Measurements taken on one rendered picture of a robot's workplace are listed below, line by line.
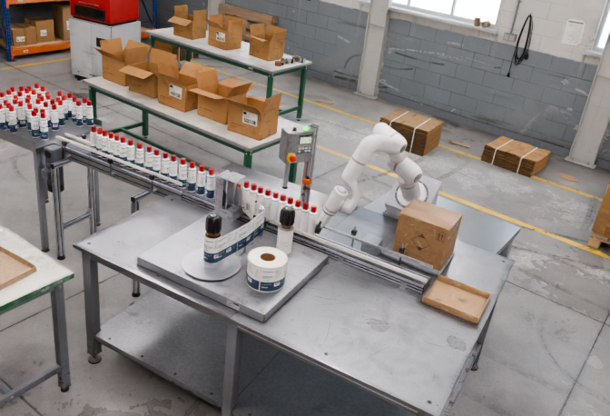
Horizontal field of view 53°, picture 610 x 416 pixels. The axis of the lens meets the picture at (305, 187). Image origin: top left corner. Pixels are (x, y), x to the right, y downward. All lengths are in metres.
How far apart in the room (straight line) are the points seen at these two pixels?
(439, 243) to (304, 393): 1.12
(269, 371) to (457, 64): 6.05
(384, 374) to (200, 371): 1.21
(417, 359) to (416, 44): 6.57
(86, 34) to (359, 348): 6.66
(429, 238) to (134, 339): 1.82
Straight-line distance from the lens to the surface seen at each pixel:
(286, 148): 3.48
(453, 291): 3.49
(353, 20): 9.51
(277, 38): 7.64
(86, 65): 8.89
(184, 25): 8.26
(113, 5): 8.50
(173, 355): 3.74
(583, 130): 8.40
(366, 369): 2.85
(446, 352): 3.06
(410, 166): 3.70
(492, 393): 4.23
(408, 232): 3.56
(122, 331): 3.92
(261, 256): 3.14
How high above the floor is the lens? 2.71
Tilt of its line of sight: 26 degrees down
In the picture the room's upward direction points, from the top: 7 degrees clockwise
